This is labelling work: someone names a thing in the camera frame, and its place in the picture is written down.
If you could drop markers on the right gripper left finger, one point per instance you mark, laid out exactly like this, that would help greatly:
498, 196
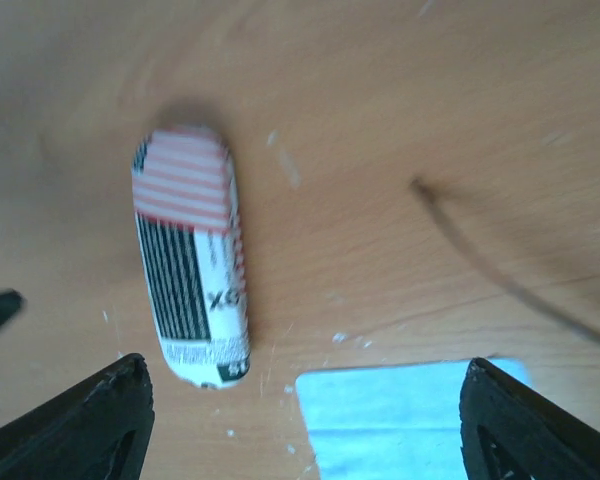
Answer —
98, 429

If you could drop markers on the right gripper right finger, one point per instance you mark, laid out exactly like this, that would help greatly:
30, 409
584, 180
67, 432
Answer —
509, 431

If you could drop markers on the american flag glasses case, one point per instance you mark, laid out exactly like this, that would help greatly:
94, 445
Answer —
187, 218

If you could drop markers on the brown sunglasses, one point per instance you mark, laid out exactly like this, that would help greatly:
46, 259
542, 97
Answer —
458, 240

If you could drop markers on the light blue square mat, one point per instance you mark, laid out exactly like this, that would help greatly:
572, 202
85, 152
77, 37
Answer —
389, 422

